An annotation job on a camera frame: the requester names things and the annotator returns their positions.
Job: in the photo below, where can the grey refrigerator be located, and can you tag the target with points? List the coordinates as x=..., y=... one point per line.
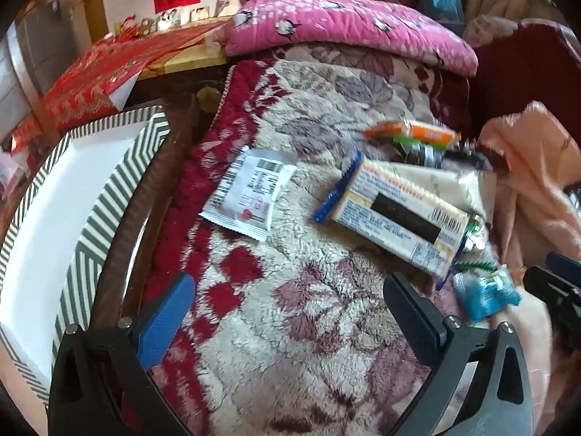
x=45, y=41

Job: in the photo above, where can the light blue candy packet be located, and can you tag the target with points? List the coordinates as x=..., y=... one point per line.
x=485, y=295

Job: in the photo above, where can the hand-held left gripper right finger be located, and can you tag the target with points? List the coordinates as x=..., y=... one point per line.
x=411, y=313

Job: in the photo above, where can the orange snack packet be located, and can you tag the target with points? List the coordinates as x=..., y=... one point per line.
x=426, y=134

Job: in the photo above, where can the white snack packet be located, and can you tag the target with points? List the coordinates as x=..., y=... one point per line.
x=249, y=190

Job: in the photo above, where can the round brass knob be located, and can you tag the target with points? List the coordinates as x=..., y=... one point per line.
x=209, y=97

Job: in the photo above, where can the small photo frame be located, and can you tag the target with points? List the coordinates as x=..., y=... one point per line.
x=199, y=13

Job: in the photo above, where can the pale plastic bag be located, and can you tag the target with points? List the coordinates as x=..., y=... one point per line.
x=472, y=186

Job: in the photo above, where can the large wedding photo frame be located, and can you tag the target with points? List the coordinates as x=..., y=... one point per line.
x=231, y=2

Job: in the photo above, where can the brown plush bear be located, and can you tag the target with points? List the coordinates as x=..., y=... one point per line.
x=145, y=26

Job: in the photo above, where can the wooden side table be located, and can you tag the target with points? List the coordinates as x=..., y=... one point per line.
x=190, y=61

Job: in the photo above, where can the red gold patterned cloth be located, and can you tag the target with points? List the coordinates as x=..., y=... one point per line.
x=104, y=72

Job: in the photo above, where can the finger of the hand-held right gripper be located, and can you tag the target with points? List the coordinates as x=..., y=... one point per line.
x=553, y=290
x=565, y=264

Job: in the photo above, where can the silver snack packet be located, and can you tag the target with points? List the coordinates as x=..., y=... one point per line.
x=424, y=156

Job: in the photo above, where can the red white plush doll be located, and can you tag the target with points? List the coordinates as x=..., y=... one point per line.
x=127, y=26

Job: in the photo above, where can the yellow cracker packet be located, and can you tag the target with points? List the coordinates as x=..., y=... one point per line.
x=395, y=209

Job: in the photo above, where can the medium photo frame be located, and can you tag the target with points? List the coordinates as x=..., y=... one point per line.
x=169, y=19

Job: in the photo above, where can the dark red blanket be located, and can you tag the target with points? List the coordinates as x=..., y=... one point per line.
x=522, y=72

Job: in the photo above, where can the green white striped box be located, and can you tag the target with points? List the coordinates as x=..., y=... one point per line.
x=68, y=218

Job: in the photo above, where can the peach blanket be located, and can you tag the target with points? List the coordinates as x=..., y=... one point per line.
x=535, y=181

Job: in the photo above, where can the floral fleece blanket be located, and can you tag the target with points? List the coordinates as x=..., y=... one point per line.
x=290, y=290

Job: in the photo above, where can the teal cloth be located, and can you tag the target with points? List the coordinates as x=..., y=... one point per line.
x=440, y=2

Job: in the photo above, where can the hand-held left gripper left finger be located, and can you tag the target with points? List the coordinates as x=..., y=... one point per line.
x=168, y=313

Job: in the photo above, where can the pink penguin quilt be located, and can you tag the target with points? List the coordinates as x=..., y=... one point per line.
x=340, y=22

